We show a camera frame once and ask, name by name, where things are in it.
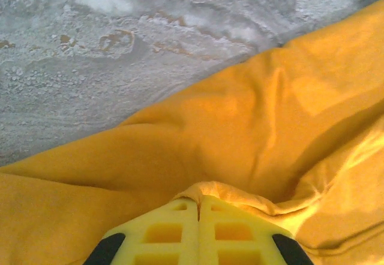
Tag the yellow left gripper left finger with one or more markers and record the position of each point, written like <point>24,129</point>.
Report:
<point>177,241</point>

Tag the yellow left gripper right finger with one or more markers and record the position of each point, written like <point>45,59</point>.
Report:
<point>234,241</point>

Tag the orange t-shirt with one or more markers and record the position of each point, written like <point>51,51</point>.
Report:
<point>240,112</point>

